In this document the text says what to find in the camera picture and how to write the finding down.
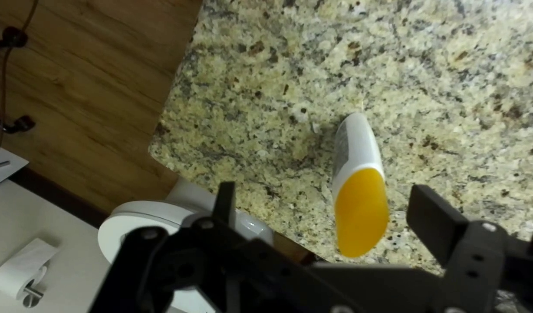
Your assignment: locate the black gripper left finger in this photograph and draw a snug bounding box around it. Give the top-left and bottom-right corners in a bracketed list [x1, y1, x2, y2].
[211, 180, 350, 313]

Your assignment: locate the white paper sheet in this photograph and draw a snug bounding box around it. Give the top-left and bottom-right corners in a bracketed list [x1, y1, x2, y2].
[0, 142, 30, 191]

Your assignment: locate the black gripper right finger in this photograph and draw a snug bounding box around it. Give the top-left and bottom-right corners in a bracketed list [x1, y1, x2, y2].
[407, 182, 513, 313]

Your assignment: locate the white toilet flush lever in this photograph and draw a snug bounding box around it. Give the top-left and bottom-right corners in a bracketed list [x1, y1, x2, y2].
[0, 236, 60, 309]

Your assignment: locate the thin black floor cable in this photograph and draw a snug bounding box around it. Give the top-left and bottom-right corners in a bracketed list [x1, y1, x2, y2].
[0, 0, 41, 175]

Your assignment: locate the white toilet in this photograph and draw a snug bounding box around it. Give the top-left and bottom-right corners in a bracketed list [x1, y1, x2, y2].
[0, 179, 277, 313]

